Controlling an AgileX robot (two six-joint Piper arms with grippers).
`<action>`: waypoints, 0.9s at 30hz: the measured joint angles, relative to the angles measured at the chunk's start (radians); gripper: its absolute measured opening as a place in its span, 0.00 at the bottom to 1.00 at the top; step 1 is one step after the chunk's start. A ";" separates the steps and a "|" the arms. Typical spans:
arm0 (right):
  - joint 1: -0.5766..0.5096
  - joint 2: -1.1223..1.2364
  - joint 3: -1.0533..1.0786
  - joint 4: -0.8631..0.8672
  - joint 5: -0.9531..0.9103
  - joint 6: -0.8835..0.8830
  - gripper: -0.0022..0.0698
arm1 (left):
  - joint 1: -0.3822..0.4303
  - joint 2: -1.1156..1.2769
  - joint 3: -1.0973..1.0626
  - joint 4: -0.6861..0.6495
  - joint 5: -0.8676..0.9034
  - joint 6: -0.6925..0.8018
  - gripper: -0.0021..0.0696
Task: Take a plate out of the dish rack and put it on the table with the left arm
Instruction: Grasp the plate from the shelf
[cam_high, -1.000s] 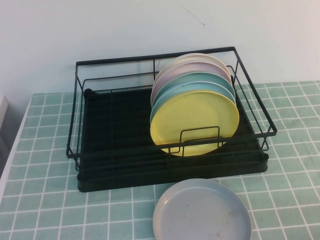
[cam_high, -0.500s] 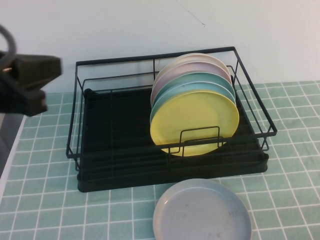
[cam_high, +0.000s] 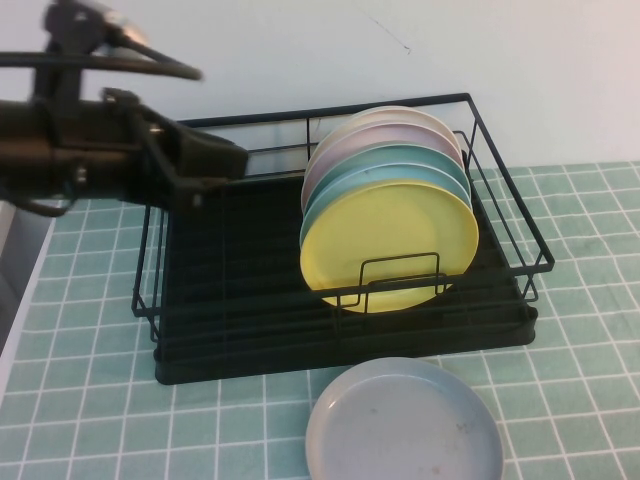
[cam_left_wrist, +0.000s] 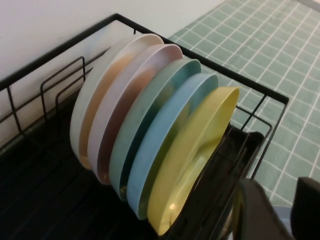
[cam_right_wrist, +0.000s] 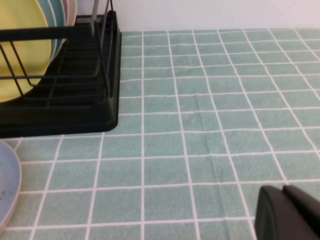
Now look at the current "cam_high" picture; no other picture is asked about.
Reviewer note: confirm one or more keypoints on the pink round plate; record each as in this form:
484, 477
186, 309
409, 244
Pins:
370, 135

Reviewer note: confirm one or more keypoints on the light blue round plate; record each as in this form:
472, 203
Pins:
360, 176

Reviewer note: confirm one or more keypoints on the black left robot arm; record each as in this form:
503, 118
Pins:
35, 145

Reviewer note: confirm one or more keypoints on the cream round plate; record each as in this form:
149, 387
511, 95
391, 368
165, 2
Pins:
390, 114

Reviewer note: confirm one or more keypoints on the yellow round plate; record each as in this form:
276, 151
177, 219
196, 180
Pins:
390, 235

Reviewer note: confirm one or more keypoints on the grey round plate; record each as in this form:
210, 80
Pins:
400, 425

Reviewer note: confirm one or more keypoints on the green checked tablecloth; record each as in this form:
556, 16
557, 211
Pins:
100, 410

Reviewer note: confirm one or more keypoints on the black plastic drip tray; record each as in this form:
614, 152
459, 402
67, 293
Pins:
240, 360

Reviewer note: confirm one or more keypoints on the teal green round plate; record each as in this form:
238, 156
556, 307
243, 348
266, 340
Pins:
382, 154

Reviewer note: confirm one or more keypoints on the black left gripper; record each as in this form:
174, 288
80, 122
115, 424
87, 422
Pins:
140, 155

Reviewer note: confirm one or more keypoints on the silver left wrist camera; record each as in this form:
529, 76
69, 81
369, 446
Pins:
117, 17

